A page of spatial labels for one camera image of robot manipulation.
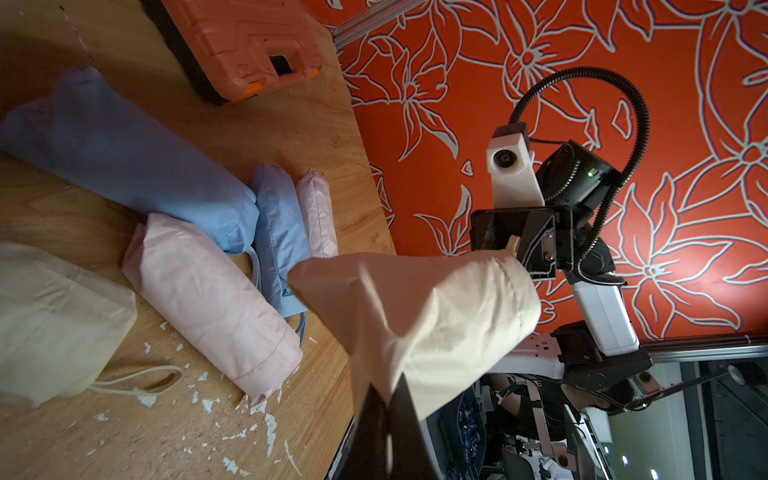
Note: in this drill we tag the cream sleeve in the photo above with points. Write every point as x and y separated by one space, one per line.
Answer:
438 322

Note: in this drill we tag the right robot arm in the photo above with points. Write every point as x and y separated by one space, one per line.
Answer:
603 348

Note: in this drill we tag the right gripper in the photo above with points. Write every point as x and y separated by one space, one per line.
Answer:
545 237

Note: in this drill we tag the light blue sleeved umbrella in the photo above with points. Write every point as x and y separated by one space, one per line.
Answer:
90 135

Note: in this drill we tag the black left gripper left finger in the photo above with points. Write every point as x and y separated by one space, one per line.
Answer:
367 456

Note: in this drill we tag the pink sleeved umbrella long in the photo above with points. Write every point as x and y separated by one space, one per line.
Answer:
205 296

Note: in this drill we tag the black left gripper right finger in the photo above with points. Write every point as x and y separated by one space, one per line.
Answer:
410 456

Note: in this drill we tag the red plastic tool case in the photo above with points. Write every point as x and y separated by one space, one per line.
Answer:
233 50

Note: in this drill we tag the cream sleeved umbrella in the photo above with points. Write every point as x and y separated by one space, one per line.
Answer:
60 326

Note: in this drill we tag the pink sleeved umbrella short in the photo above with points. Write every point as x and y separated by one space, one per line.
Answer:
315 203

